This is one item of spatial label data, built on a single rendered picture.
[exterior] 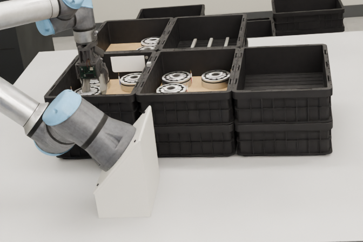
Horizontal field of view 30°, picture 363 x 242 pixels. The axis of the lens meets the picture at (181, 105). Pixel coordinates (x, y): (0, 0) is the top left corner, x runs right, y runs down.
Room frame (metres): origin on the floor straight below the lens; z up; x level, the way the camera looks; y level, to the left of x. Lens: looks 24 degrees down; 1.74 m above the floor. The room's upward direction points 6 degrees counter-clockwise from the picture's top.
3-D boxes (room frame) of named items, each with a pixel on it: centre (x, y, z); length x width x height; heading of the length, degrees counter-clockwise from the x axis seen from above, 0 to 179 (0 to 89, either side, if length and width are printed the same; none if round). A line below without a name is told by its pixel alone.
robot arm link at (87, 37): (2.14, 0.29, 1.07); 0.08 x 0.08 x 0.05
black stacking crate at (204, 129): (2.09, -0.04, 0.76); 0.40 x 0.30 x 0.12; 169
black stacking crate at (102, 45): (2.54, 0.18, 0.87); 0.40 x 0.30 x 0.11; 169
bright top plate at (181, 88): (2.11, 0.03, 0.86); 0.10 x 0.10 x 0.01
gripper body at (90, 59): (2.13, 0.29, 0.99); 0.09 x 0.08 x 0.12; 170
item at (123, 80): (2.24, 0.16, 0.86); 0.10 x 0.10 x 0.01
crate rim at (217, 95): (2.09, -0.04, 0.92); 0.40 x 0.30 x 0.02; 169
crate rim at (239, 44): (2.49, -0.12, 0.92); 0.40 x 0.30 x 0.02; 169
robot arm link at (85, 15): (2.14, 0.29, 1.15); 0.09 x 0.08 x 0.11; 128
